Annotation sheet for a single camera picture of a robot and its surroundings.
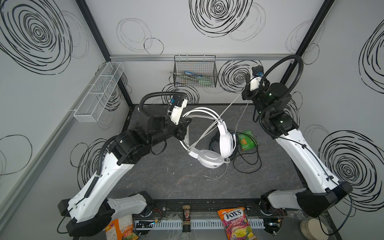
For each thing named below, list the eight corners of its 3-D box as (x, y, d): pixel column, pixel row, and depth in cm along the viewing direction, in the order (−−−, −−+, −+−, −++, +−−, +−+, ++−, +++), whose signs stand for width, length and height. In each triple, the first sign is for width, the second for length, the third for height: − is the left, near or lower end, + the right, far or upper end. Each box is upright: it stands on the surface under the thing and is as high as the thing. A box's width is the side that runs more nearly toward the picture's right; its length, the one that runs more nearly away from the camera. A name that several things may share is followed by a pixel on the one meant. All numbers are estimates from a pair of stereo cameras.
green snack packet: (242, 151, 95) (244, 148, 92) (233, 135, 103) (235, 132, 100) (257, 147, 97) (259, 144, 94) (247, 132, 105) (249, 129, 102)
